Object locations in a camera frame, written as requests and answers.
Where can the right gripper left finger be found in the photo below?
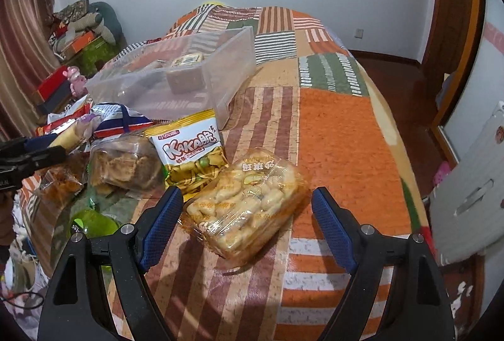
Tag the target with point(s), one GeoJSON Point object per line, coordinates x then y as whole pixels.
{"type": "Point", "coordinates": [76, 304]}

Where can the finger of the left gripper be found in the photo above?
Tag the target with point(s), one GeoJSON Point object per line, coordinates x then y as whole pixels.
{"type": "Point", "coordinates": [39, 143]}

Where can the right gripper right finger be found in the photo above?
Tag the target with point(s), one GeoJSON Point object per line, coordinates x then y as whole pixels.
{"type": "Point", "coordinates": [417, 306]}

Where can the yellow roll cake pack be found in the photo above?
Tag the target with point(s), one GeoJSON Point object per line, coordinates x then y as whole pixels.
{"type": "Point", "coordinates": [78, 133]}

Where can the red wafer snack pack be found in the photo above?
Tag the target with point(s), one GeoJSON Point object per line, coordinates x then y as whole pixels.
{"type": "Point", "coordinates": [67, 117]}

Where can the green snack bag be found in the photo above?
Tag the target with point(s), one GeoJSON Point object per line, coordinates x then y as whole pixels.
{"type": "Point", "coordinates": [92, 224]}

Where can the blue white snack bag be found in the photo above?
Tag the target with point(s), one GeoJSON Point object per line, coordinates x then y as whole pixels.
{"type": "Point", "coordinates": [116, 119]}

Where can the clear bag ring cookies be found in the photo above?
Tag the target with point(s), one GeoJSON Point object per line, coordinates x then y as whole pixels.
{"type": "Point", "coordinates": [129, 162]}

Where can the clear plastic storage bin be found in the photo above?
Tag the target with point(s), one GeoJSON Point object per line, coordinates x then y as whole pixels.
{"type": "Point", "coordinates": [229, 60]}

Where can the long brown cracker pack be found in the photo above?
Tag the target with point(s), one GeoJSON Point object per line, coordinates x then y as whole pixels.
{"type": "Point", "coordinates": [156, 64]}

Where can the Kaka yellow white snack bag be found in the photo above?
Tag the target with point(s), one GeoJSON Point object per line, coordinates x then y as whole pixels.
{"type": "Point", "coordinates": [191, 151]}

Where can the square yellow cake pack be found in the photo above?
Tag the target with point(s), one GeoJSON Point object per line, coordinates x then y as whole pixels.
{"type": "Point", "coordinates": [185, 74]}

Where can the clear bag of biscuits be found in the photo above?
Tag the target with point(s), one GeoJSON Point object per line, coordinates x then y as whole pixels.
{"type": "Point", "coordinates": [245, 206]}

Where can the clear bag brown pastries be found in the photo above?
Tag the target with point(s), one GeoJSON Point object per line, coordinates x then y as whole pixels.
{"type": "Point", "coordinates": [61, 184]}

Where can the left hand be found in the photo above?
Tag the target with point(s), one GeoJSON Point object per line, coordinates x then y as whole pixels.
{"type": "Point", "coordinates": [7, 234]}

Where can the red box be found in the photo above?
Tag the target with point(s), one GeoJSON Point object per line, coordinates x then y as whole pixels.
{"type": "Point", "coordinates": [53, 91]}

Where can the pink plush toy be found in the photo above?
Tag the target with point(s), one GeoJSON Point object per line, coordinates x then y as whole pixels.
{"type": "Point", "coordinates": [76, 80]}

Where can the pile of cushions and boxes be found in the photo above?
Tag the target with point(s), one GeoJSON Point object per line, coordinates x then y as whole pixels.
{"type": "Point", "coordinates": [86, 35]}

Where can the striped red gold curtain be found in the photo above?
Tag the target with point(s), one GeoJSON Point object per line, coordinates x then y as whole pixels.
{"type": "Point", "coordinates": [26, 60]}

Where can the patchwork striped bedspread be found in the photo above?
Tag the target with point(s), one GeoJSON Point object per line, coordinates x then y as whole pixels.
{"type": "Point", "coordinates": [311, 103]}

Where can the wooden door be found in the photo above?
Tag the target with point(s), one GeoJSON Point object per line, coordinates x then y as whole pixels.
{"type": "Point", "coordinates": [451, 50]}

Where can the wall power socket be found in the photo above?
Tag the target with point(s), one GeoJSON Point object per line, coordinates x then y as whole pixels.
{"type": "Point", "coordinates": [359, 33]}

